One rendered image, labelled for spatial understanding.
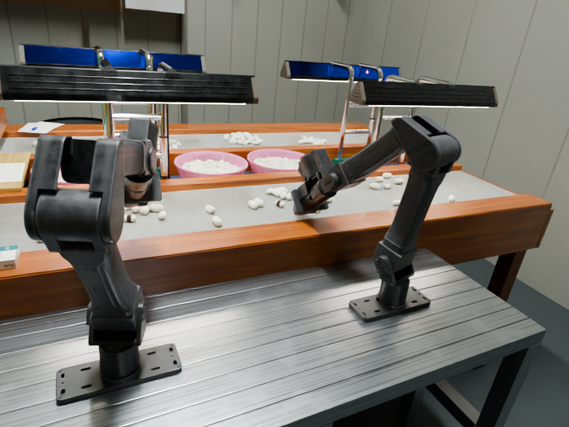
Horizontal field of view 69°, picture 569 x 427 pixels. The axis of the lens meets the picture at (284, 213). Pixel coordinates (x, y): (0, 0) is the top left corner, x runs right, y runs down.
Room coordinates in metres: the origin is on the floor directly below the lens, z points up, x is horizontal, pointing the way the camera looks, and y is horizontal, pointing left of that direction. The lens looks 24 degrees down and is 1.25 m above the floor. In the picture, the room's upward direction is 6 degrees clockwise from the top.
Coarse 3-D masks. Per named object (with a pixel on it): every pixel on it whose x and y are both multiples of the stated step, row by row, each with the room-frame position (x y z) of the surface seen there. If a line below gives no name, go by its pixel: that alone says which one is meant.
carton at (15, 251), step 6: (12, 246) 0.72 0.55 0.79; (18, 246) 0.73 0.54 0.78; (0, 252) 0.70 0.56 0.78; (6, 252) 0.70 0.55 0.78; (12, 252) 0.70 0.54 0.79; (18, 252) 0.72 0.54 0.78; (0, 258) 0.68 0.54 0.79; (6, 258) 0.68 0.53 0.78; (12, 258) 0.68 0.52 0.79; (18, 258) 0.71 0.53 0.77; (0, 264) 0.67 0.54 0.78; (6, 264) 0.67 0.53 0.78; (12, 264) 0.68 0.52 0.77
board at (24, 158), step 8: (16, 152) 1.31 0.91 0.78; (24, 152) 1.32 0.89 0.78; (0, 160) 1.22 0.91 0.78; (8, 160) 1.23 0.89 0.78; (16, 160) 1.24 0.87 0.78; (24, 160) 1.24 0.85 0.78; (24, 176) 1.12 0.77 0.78; (0, 184) 1.04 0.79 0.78; (8, 184) 1.05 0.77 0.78; (16, 184) 1.05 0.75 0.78
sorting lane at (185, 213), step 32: (192, 192) 1.21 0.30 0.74; (224, 192) 1.24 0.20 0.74; (256, 192) 1.26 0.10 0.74; (288, 192) 1.29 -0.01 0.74; (352, 192) 1.36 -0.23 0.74; (384, 192) 1.39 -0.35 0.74; (448, 192) 1.46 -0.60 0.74; (480, 192) 1.50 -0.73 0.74; (0, 224) 0.89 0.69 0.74; (128, 224) 0.96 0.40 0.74; (160, 224) 0.97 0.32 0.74; (192, 224) 0.99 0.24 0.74; (224, 224) 1.01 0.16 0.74; (256, 224) 1.03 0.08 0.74
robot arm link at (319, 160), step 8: (312, 152) 1.02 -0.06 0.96; (320, 152) 1.02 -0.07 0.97; (304, 160) 1.03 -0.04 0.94; (312, 160) 1.02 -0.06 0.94; (320, 160) 1.00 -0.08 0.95; (328, 160) 1.02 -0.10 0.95; (304, 168) 1.03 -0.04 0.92; (312, 168) 1.01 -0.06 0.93; (320, 168) 0.99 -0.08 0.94; (328, 168) 1.00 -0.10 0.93; (328, 176) 0.94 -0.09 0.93; (336, 176) 0.93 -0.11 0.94; (328, 184) 0.93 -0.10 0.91; (336, 184) 0.92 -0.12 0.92
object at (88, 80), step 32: (0, 64) 0.94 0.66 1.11; (0, 96) 0.90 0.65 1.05; (32, 96) 0.93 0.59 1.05; (64, 96) 0.96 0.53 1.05; (96, 96) 0.99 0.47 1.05; (128, 96) 1.02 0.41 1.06; (160, 96) 1.06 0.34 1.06; (192, 96) 1.10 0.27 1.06; (224, 96) 1.14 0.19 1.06; (256, 96) 1.18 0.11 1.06
